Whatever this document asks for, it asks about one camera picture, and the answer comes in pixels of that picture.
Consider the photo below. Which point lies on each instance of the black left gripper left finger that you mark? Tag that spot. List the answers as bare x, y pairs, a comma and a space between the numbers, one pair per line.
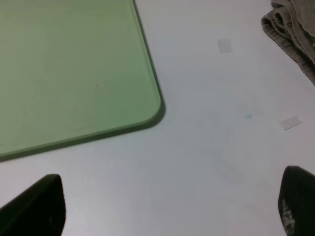
38, 211

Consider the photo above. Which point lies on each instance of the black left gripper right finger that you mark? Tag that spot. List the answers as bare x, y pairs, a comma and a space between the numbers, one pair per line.
296, 202

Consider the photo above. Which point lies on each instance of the green plastic tray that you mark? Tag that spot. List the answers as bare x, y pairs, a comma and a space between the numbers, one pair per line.
73, 71

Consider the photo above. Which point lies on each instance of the khaki shorts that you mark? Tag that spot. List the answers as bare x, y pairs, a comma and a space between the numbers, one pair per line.
291, 25

